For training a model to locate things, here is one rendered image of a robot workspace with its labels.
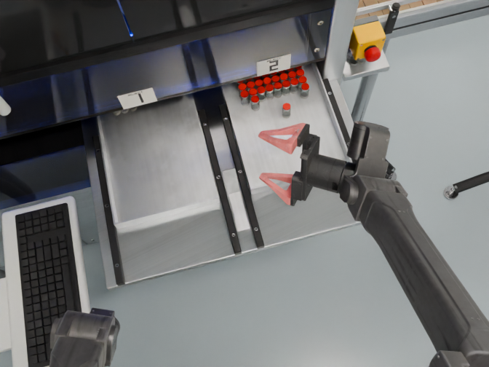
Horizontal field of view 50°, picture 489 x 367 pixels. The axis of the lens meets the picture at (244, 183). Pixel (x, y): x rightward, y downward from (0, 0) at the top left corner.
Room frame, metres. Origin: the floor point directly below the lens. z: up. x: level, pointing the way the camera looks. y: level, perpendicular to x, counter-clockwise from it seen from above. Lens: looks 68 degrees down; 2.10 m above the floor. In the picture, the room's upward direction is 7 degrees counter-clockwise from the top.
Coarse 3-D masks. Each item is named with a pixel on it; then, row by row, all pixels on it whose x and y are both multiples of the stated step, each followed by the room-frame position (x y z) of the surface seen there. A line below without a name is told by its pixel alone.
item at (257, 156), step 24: (312, 72) 0.79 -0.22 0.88; (288, 96) 0.73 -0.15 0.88; (312, 96) 0.72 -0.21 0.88; (240, 120) 0.67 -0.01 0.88; (264, 120) 0.66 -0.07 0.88; (288, 120) 0.65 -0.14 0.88; (312, 120) 0.65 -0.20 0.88; (336, 120) 0.62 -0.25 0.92; (240, 144) 0.60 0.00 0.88; (264, 144) 0.59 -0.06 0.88; (336, 144) 0.57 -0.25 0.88; (264, 168) 0.53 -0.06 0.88; (288, 168) 0.52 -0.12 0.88
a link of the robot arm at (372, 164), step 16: (368, 128) 0.37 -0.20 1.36; (384, 128) 0.37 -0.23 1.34; (352, 144) 0.36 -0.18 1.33; (368, 144) 0.34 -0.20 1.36; (384, 144) 0.34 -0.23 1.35; (368, 160) 0.32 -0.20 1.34; (384, 160) 0.32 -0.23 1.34; (352, 176) 0.30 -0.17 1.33; (384, 176) 0.30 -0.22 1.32; (352, 192) 0.26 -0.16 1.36
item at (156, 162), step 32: (192, 96) 0.74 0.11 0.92; (128, 128) 0.69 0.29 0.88; (160, 128) 0.68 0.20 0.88; (192, 128) 0.67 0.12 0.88; (128, 160) 0.60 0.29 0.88; (160, 160) 0.59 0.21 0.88; (192, 160) 0.57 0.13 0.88; (128, 192) 0.51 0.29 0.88; (160, 192) 0.50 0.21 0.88; (192, 192) 0.49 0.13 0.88; (128, 224) 0.42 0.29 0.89
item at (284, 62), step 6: (264, 60) 0.73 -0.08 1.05; (270, 60) 0.73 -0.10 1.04; (282, 60) 0.74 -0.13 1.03; (288, 60) 0.74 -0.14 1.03; (258, 66) 0.73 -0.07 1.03; (264, 66) 0.73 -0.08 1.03; (276, 66) 0.74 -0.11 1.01; (282, 66) 0.74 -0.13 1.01; (288, 66) 0.74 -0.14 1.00; (258, 72) 0.73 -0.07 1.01; (264, 72) 0.73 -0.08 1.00; (270, 72) 0.73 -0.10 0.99
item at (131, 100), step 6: (144, 90) 0.69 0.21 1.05; (150, 90) 0.70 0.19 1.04; (120, 96) 0.69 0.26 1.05; (126, 96) 0.69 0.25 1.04; (132, 96) 0.69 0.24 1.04; (138, 96) 0.69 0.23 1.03; (144, 96) 0.69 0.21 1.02; (150, 96) 0.69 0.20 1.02; (120, 102) 0.68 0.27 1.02; (126, 102) 0.69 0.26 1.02; (132, 102) 0.69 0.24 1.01; (138, 102) 0.69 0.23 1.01; (144, 102) 0.69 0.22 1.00; (150, 102) 0.69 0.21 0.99
